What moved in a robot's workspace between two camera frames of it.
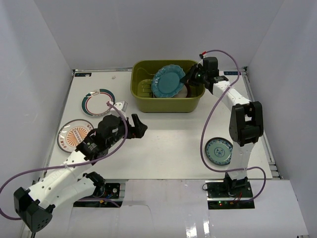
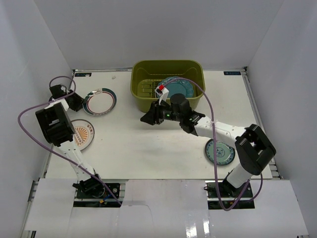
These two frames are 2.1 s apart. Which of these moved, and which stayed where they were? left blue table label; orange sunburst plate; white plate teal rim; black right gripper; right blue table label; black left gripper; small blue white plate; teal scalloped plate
Moved: teal scalloped plate; black left gripper; black right gripper
Stayed: white plate teal rim; orange sunburst plate; left blue table label; right blue table label; small blue white plate
